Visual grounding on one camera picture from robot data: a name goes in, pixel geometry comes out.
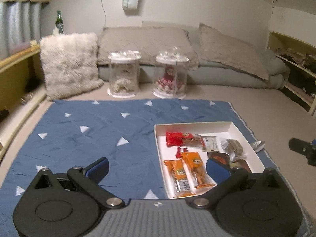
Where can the small red candy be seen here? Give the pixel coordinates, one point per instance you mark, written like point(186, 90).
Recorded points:
point(180, 151)

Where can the red snack packet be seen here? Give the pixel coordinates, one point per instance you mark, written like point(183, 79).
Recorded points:
point(184, 139)

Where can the brown square snack packet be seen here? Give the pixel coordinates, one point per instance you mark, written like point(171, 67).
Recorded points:
point(240, 163)

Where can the grey flat pillow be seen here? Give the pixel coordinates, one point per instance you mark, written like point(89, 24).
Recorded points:
point(229, 51)
point(149, 41)

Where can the clear brown cake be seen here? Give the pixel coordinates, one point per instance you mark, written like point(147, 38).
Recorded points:
point(233, 148)

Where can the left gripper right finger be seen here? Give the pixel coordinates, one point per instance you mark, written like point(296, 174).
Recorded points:
point(227, 180)

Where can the blue quilted triangle mat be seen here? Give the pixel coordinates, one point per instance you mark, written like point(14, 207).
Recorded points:
point(38, 199)

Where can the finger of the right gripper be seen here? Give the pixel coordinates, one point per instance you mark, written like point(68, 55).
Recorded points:
point(304, 148)

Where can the clear jar red doll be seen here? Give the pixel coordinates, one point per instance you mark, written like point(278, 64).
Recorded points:
point(170, 74)

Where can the clear jar white doll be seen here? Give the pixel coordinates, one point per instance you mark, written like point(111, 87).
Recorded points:
point(124, 74)

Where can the grey flat pillow right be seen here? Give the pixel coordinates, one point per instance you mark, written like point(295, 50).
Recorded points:
point(229, 51)

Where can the grey folded duvet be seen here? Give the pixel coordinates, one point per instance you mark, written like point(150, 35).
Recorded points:
point(211, 74)

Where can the silver green snack packet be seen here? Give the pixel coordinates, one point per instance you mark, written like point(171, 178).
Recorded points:
point(209, 144)

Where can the black orange snack packet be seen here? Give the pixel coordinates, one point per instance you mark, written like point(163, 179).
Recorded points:
point(220, 157)

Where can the right wooden shelf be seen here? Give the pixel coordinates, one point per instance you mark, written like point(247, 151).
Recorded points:
point(299, 56)

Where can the grey flat pillow left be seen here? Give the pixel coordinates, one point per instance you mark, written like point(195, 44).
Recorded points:
point(149, 41)

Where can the fluffy white pillow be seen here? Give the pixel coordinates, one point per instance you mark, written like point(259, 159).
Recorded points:
point(69, 64)

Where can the green glass bottle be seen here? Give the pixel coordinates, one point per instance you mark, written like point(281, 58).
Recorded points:
point(59, 23)

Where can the orange twisted dough snack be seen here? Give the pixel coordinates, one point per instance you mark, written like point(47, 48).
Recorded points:
point(197, 170)

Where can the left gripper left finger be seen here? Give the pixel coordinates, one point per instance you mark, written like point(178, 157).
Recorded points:
point(86, 180)

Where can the wooden bedside shelf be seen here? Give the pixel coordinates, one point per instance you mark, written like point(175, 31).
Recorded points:
point(16, 71)

